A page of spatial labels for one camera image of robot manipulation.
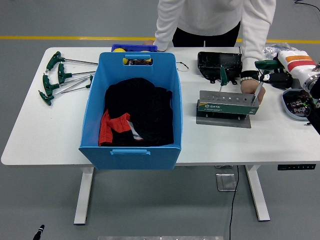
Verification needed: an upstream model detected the person's left hand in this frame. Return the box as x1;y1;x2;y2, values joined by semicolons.
240;79;266;105

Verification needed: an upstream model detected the white table leg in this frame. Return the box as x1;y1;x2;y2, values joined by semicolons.
73;166;95;226
244;164;271;222

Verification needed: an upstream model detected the red cloth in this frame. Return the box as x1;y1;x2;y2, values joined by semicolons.
98;109;132;148

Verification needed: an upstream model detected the black looped floor cable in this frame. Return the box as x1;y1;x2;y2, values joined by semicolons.
293;0;320;13

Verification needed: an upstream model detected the black power adapter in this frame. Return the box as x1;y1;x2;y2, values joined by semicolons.
269;74;294;90

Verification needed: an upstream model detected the black table control panel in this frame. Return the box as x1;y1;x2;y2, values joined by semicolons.
277;163;317;172

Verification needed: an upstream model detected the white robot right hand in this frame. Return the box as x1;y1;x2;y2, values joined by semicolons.
259;49;318;83

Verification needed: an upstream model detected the silver wire carabiner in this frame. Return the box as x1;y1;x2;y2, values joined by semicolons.
175;61;190;73

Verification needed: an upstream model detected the blue plastic storage box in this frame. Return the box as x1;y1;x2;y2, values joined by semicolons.
78;51;184;171

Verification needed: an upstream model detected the metal floor plate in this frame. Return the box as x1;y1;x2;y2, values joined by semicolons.
215;172;238;192

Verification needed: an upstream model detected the clear plastic bag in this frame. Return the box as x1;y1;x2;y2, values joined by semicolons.
262;42;298;57

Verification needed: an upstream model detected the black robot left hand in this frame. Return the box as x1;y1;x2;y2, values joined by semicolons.
32;224;46;240

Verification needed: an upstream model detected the person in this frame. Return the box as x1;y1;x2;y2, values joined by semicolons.
142;0;277;105

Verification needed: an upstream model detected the black cloth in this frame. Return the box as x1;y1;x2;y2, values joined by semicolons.
104;77;175;148

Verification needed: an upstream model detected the white garment tag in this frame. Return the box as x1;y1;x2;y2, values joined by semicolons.
127;120;144;141

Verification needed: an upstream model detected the pile of dark batteries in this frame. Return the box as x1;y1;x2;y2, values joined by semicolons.
286;94;311;117

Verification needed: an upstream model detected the pale blue tray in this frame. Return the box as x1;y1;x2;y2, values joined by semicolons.
281;88;313;123

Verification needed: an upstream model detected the green metal hex key holder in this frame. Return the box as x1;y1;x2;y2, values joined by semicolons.
195;90;260;130

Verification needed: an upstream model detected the large green T-handle hex key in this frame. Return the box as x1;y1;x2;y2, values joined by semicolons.
250;59;280;104

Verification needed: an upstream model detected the dark blue plastic bin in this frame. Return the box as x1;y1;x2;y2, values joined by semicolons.
110;43;159;54

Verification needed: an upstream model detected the black plastic case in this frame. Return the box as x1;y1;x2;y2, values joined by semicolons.
197;51;243;85

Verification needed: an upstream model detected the white bead bracelet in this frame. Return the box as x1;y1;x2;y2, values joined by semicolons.
239;75;260;85

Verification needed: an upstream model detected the black wristband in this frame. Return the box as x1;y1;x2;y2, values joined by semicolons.
240;70;260;79

